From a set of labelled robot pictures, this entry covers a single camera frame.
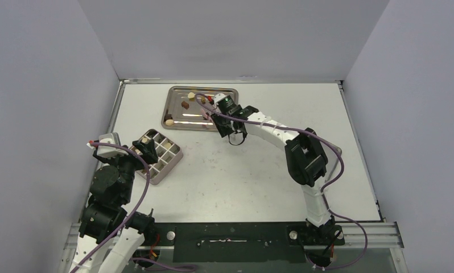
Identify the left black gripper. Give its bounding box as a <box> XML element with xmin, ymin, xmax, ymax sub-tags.
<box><xmin>96</xmin><ymin>138</ymin><xmax>157</xmax><ymax>203</ymax></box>

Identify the steel chocolate tray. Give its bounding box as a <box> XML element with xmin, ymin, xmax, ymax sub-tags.
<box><xmin>161</xmin><ymin>86</ymin><xmax>239</xmax><ymax>131</ymax></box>

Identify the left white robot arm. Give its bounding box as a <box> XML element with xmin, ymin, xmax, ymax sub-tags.
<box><xmin>70</xmin><ymin>133</ymin><xmax>160</xmax><ymax>272</ymax></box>

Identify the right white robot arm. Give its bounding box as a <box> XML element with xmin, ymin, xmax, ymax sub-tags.
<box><xmin>209</xmin><ymin>93</ymin><xmax>344</xmax><ymax>246</ymax></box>

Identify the cream round swirl chocolate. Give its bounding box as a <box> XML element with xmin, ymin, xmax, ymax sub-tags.
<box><xmin>165</xmin><ymin>119</ymin><xmax>175</xmax><ymax>126</ymax></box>

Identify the metal tin lid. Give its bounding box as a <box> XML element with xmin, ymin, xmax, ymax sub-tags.
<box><xmin>321</xmin><ymin>143</ymin><xmax>342</xmax><ymax>183</ymax></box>

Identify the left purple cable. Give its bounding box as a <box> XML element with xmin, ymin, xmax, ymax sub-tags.
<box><xmin>68</xmin><ymin>142</ymin><xmax>151</xmax><ymax>273</ymax></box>

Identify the purple cable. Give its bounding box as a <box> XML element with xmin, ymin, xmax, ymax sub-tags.
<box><xmin>195</xmin><ymin>93</ymin><xmax>369</xmax><ymax>271</ymax></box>
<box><xmin>68</xmin><ymin>142</ymin><xmax>151</xmax><ymax>273</ymax></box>

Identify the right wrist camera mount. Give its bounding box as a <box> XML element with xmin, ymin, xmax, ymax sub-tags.
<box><xmin>207</xmin><ymin>93</ymin><xmax>227</xmax><ymax>105</ymax></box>

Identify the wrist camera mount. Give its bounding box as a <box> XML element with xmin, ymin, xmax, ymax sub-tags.
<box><xmin>86</xmin><ymin>133</ymin><xmax>125</xmax><ymax>159</ymax></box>
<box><xmin>207</xmin><ymin>93</ymin><xmax>227</xmax><ymax>105</ymax></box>

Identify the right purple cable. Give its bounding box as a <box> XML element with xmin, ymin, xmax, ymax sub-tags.
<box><xmin>195</xmin><ymin>93</ymin><xmax>369</xmax><ymax>271</ymax></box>

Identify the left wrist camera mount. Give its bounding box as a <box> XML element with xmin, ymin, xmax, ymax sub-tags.
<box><xmin>86</xmin><ymin>133</ymin><xmax>125</xmax><ymax>159</ymax></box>

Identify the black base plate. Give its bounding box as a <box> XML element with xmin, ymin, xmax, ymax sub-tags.
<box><xmin>133</xmin><ymin>221</ymin><xmax>345</xmax><ymax>267</ymax></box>

